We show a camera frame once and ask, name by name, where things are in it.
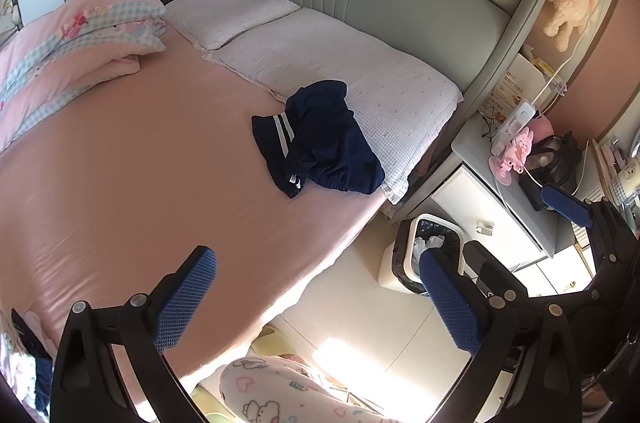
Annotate white pillow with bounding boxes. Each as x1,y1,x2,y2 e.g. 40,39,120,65
164,0,302,50
202,8,463,205

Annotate cream plush dog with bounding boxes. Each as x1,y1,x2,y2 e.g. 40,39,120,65
542,0,599,51

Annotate black eyeglasses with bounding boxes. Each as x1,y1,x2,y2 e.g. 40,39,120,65
480,108,501,139

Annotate pink bunny desk fan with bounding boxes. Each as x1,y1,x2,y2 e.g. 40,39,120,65
487,126,533,186

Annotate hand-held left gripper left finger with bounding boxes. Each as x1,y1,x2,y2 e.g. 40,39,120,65
49,245,218,423

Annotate green slipper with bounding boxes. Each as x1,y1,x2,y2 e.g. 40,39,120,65
250,325,301,356

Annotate person's pajama leg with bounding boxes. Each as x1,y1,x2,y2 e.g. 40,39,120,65
220,354,406,423

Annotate red white printed box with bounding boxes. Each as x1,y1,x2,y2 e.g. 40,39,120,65
480,53,553,119

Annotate grey white nightstand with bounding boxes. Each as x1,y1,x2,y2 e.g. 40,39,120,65
430,103,596,299

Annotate navy shorts with white stripes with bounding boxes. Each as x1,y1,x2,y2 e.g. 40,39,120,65
251,80,386,199

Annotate navy garment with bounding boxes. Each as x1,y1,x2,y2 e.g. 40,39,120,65
10,308,56,409

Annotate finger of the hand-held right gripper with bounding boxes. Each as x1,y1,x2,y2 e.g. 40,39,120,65
541,184,640,284
464,240,530,304

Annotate pink bed sheet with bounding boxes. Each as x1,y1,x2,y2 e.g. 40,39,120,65
0,26,396,379

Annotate white power strip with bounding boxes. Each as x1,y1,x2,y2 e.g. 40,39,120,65
490,100,535,156

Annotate black bag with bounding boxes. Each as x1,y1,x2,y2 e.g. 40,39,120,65
517,132,583,211

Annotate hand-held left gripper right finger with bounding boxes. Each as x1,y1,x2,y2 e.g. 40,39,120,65
419,248,588,423

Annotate folded pink checked quilt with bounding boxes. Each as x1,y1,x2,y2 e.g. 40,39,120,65
0,0,168,151

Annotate white trash bin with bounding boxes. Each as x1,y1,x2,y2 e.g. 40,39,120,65
377,213,468,296

